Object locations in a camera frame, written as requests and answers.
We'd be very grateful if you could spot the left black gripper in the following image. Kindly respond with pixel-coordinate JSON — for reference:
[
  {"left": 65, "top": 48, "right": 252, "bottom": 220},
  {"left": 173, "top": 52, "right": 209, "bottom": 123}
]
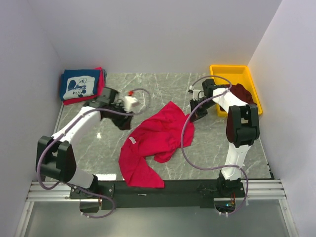
[{"left": 106, "top": 101, "right": 135, "bottom": 131}]

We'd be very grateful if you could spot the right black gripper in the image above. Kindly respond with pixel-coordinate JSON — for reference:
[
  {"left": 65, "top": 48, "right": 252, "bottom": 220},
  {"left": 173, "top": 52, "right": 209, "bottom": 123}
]
[{"left": 190, "top": 98, "right": 216, "bottom": 123}]

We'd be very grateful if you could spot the bright red t-shirt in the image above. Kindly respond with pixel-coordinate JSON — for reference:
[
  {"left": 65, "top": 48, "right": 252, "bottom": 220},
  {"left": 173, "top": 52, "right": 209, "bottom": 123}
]
[{"left": 118, "top": 101, "right": 189, "bottom": 188}]

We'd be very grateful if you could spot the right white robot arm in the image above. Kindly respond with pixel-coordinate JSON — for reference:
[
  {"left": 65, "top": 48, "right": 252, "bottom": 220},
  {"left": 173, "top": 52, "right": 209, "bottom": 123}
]
[{"left": 188, "top": 76, "right": 260, "bottom": 197}]

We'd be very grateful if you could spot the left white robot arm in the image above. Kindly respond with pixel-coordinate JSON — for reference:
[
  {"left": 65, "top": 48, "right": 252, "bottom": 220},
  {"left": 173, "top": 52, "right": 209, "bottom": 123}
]
[{"left": 36, "top": 87, "right": 138, "bottom": 198}]

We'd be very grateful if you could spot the folded red t-shirt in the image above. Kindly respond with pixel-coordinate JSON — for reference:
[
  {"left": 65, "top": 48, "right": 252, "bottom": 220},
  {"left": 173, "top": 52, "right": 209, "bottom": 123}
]
[{"left": 62, "top": 67, "right": 107, "bottom": 105}]

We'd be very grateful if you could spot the dark maroon t-shirt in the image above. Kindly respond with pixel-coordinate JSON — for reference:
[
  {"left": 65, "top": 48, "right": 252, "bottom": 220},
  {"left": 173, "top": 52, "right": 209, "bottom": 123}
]
[{"left": 230, "top": 83, "right": 254, "bottom": 104}]

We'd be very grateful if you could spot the yellow plastic bin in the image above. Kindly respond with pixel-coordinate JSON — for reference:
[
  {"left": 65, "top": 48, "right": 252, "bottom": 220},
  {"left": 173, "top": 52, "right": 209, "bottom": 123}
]
[{"left": 210, "top": 65, "right": 263, "bottom": 115}]

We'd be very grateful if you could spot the folded blue printed t-shirt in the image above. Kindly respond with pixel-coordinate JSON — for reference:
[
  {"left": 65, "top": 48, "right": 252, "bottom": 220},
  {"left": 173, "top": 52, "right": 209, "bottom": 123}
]
[{"left": 59, "top": 69, "right": 100, "bottom": 101}]

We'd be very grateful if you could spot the black base bar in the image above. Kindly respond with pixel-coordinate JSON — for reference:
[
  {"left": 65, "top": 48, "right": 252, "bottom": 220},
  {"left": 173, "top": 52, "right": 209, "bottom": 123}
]
[{"left": 69, "top": 179, "right": 247, "bottom": 210}]

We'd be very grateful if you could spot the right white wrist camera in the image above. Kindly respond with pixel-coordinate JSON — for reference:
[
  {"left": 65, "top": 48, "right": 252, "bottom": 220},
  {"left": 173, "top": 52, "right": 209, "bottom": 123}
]
[{"left": 188, "top": 85, "right": 204, "bottom": 101}]

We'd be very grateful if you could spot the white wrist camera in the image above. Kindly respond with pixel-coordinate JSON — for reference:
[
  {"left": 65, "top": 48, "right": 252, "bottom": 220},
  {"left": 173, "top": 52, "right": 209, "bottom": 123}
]
[
  {"left": 188, "top": 85, "right": 204, "bottom": 101},
  {"left": 123, "top": 96, "right": 139, "bottom": 113}
]

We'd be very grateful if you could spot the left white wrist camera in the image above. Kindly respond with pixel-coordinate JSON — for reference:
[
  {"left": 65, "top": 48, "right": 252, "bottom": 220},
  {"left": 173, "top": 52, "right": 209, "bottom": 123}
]
[{"left": 123, "top": 96, "right": 139, "bottom": 113}]

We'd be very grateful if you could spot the aluminium rail frame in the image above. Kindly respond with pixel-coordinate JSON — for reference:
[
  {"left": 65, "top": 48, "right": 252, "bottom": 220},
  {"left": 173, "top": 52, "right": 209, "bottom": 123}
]
[{"left": 15, "top": 179, "right": 299, "bottom": 237}]

